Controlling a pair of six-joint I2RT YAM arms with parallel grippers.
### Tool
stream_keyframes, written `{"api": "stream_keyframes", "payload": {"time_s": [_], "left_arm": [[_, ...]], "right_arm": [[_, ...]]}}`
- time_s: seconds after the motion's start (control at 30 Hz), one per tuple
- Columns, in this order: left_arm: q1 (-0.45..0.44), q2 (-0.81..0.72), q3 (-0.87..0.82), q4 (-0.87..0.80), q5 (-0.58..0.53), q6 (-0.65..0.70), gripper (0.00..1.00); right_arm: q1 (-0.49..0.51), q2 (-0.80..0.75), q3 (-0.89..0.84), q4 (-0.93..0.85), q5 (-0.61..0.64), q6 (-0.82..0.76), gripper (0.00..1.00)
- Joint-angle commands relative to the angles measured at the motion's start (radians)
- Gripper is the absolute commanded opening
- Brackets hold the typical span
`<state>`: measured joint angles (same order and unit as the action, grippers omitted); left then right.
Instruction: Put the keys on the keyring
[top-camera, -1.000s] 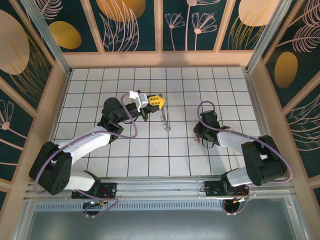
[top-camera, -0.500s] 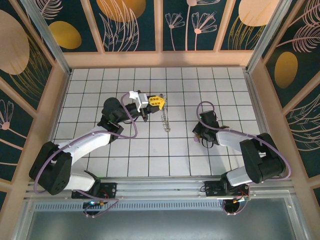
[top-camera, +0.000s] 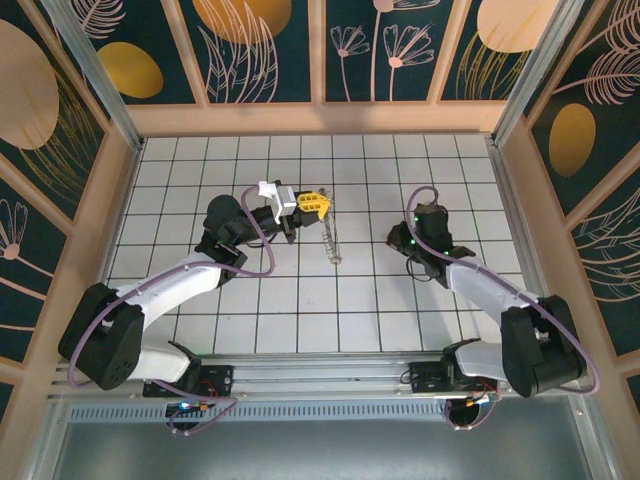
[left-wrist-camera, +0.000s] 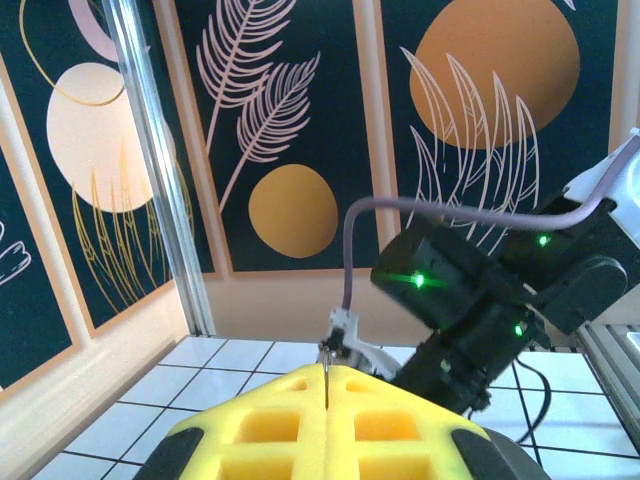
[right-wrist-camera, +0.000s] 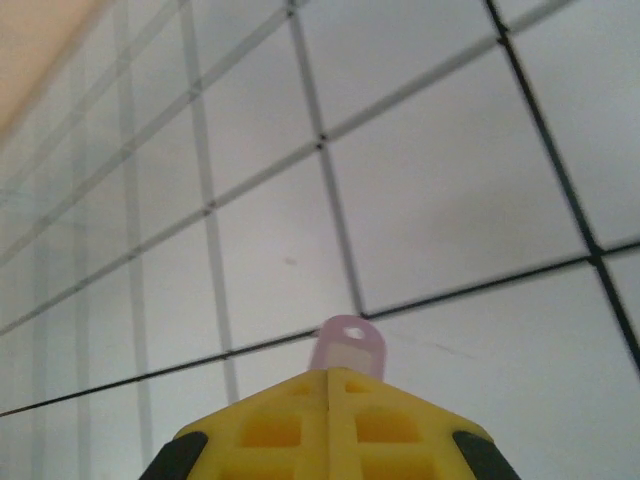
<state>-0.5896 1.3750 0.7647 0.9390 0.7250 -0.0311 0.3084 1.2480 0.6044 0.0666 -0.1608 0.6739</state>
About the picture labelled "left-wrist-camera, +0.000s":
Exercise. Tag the aluminium corner post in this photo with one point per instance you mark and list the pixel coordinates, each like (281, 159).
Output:
(160, 165)

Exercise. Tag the aluminium side rail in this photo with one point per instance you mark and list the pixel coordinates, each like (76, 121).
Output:
(615, 380)

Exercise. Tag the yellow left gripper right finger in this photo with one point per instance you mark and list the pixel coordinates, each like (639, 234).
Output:
(350, 400)

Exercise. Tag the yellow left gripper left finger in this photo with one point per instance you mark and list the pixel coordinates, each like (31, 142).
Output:
(225, 425)

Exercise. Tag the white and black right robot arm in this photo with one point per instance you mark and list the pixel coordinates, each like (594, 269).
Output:
(630, 190)

